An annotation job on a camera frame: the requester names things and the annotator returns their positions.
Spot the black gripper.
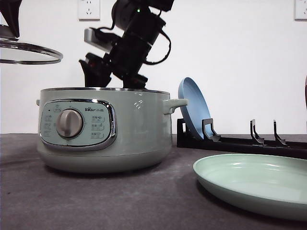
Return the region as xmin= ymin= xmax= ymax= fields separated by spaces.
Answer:
xmin=79 ymin=35 xmax=151 ymax=89

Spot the right white wall socket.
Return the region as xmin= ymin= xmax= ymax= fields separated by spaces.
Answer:
xmin=295 ymin=0 xmax=307 ymax=22

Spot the blue plate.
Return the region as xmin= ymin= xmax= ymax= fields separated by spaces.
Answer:
xmin=178 ymin=77 xmax=211 ymax=138

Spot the white wall socket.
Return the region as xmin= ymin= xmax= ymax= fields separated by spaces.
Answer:
xmin=295 ymin=0 xmax=307 ymax=22
xmin=78 ymin=0 xmax=100 ymax=22

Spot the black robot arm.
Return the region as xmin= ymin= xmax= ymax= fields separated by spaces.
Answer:
xmin=79 ymin=0 xmax=175 ymax=89

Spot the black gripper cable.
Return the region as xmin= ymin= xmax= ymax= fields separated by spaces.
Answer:
xmin=89 ymin=4 xmax=171 ymax=65

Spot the black dish rack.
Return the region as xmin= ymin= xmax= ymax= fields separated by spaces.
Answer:
xmin=177 ymin=118 xmax=307 ymax=160

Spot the green electric steamer pot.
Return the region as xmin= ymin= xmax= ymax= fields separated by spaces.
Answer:
xmin=36 ymin=87 xmax=188 ymax=173

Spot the left white wall socket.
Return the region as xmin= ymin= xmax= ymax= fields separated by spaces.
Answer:
xmin=78 ymin=0 xmax=100 ymax=22

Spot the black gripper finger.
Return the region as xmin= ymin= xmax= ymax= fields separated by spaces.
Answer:
xmin=0 ymin=0 xmax=22 ymax=38

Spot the glass pot lid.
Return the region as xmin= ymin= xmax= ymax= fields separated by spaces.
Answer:
xmin=0 ymin=39 xmax=63 ymax=65

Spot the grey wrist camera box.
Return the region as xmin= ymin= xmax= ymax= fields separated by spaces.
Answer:
xmin=84 ymin=28 xmax=112 ymax=52

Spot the green plate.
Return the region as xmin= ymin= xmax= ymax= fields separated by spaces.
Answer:
xmin=193 ymin=154 xmax=307 ymax=221

